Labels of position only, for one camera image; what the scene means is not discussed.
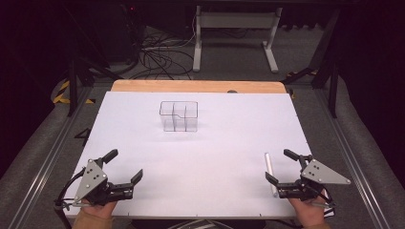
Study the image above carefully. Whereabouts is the person's left hand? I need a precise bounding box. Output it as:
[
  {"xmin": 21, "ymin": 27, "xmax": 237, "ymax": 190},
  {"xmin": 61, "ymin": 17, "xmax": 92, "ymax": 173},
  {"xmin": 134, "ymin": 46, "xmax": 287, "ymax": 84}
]
[{"xmin": 80, "ymin": 198, "xmax": 118, "ymax": 221}]

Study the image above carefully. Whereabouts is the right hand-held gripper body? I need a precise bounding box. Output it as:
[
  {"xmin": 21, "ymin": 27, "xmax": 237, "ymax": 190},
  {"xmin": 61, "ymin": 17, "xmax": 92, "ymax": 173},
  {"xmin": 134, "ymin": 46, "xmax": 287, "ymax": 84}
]
[{"xmin": 276, "ymin": 157, "xmax": 352, "ymax": 206}]

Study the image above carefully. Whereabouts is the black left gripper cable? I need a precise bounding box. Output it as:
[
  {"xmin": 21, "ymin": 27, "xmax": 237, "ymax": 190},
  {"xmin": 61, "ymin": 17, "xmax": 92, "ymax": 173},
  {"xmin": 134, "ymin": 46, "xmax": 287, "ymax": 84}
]
[{"xmin": 53, "ymin": 167, "xmax": 87, "ymax": 229}]

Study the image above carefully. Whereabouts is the wooden table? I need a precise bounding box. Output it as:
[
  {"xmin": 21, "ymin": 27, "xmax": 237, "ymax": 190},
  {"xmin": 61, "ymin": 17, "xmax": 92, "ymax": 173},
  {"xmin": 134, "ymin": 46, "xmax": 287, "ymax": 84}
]
[{"xmin": 110, "ymin": 79, "xmax": 288, "ymax": 94}]

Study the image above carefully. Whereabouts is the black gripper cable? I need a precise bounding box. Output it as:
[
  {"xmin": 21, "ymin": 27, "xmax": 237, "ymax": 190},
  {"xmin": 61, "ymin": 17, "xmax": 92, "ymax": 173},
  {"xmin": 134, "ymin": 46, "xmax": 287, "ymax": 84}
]
[
  {"xmin": 53, "ymin": 167, "xmax": 87, "ymax": 229},
  {"xmin": 313, "ymin": 187, "xmax": 337, "ymax": 218}
]

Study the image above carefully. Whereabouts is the black metal stand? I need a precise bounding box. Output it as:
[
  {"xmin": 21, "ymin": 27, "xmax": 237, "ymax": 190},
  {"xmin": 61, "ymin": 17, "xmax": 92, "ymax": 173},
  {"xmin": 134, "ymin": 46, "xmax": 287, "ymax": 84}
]
[
  {"xmin": 281, "ymin": 9, "xmax": 341, "ymax": 119},
  {"xmin": 63, "ymin": 6, "xmax": 124, "ymax": 117}
]

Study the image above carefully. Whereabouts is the white metal stand frame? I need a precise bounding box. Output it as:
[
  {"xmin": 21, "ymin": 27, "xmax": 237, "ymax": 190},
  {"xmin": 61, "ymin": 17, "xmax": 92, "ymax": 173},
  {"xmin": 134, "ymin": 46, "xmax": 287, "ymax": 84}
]
[{"xmin": 192, "ymin": 5, "xmax": 284, "ymax": 74}]

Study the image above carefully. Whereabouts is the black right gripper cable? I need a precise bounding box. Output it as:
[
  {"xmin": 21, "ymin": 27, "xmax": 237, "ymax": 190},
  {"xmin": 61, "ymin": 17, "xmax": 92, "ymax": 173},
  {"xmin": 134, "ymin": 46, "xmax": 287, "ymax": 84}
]
[{"xmin": 313, "ymin": 187, "xmax": 337, "ymax": 218}]

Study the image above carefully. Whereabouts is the white board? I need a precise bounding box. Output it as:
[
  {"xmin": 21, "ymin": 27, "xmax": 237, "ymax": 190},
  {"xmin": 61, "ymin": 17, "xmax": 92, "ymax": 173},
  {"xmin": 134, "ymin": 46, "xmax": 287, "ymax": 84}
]
[{"xmin": 57, "ymin": 91, "xmax": 332, "ymax": 221}]

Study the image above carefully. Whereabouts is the person's right hand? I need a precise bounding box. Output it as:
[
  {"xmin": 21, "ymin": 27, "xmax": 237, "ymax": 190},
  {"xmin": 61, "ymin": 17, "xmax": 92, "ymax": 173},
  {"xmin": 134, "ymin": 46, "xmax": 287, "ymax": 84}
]
[{"xmin": 288, "ymin": 196, "xmax": 330, "ymax": 229}]

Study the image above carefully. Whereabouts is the yellow black hazard tape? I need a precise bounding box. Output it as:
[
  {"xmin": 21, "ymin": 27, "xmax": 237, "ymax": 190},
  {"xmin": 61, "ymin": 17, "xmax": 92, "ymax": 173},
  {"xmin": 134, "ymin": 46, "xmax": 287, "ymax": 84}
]
[{"xmin": 52, "ymin": 79, "xmax": 96, "ymax": 105}]

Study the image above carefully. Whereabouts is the clear plastic organizer box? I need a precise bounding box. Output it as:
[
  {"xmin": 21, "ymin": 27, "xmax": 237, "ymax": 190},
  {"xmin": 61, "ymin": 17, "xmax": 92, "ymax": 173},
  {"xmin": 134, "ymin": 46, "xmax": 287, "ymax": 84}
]
[{"xmin": 159, "ymin": 100, "xmax": 199, "ymax": 133}]

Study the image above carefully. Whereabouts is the tangle of black floor cables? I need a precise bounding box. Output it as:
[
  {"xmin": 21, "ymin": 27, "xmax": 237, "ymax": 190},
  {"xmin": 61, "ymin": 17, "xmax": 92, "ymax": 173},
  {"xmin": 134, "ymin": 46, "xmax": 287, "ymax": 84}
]
[{"xmin": 127, "ymin": 27, "xmax": 196, "ymax": 81}]

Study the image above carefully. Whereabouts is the black cabinet with red light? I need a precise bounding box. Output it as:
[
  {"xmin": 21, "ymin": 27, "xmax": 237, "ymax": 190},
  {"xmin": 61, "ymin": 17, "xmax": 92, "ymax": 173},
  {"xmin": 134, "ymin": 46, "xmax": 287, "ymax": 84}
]
[{"xmin": 80, "ymin": 2, "xmax": 147, "ymax": 65}]

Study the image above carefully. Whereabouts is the aluminium floor rail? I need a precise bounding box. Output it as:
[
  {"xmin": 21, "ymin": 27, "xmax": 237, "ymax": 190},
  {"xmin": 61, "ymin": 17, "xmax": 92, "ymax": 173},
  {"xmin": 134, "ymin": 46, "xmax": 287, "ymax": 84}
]
[
  {"xmin": 7, "ymin": 86, "xmax": 94, "ymax": 229},
  {"xmin": 313, "ymin": 85, "xmax": 384, "ymax": 229}
]

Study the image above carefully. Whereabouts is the white pen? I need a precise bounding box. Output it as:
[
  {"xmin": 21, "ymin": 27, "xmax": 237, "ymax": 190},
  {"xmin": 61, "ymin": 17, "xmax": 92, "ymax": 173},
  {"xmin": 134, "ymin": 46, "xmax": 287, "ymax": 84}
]
[{"xmin": 264, "ymin": 152, "xmax": 279, "ymax": 198}]

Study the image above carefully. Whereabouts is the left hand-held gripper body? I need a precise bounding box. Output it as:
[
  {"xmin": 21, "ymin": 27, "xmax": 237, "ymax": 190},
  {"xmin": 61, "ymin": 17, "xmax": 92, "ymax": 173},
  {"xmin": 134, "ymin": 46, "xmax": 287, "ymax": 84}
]
[{"xmin": 72, "ymin": 157, "xmax": 135, "ymax": 208}]

